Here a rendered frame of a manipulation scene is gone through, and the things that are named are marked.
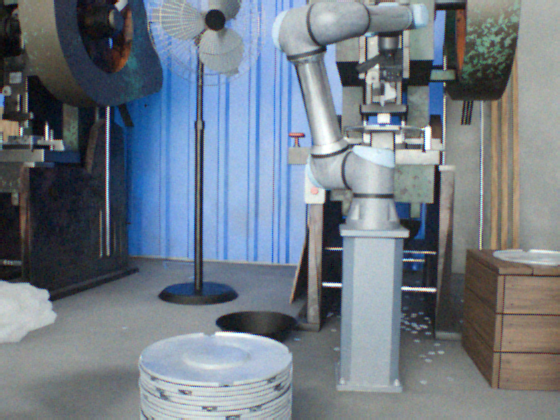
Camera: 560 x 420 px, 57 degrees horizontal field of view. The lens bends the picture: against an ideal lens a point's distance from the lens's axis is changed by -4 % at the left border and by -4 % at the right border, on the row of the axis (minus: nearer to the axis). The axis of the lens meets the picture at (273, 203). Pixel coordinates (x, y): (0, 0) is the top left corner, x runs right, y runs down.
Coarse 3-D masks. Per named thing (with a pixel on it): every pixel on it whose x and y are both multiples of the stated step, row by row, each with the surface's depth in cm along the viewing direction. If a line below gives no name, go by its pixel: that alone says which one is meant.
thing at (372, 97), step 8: (368, 40) 217; (376, 40) 216; (400, 40) 214; (368, 48) 217; (376, 48) 216; (368, 56) 217; (368, 72) 217; (376, 72) 216; (368, 80) 216; (376, 80) 216; (368, 88) 218; (376, 88) 214; (400, 88) 215; (368, 96) 218; (376, 96) 214; (400, 96) 215; (368, 104) 218; (376, 104) 218; (384, 104) 217
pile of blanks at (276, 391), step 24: (144, 384) 95; (168, 384) 89; (240, 384) 90; (264, 384) 92; (288, 384) 97; (144, 408) 95; (168, 408) 89; (192, 408) 88; (216, 408) 89; (240, 408) 89; (264, 408) 92; (288, 408) 98
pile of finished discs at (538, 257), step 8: (496, 256) 164; (504, 256) 165; (512, 256) 165; (520, 256) 164; (528, 256) 161; (536, 256) 161; (544, 256) 161; (552, 256) 161; (536, 264) 150; (544, 264) 149; (552, 264) 148
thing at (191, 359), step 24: (192, 336) 115; (216, 336) 115; (240, 336) 115; (144, 360) 99; (168, 360) 99; (192, 360) 98; (216, 360) 98; (240, 360) 99; (264, 360) 101; (288, 360) 101; (192, 384) 88; (216, 384) 88
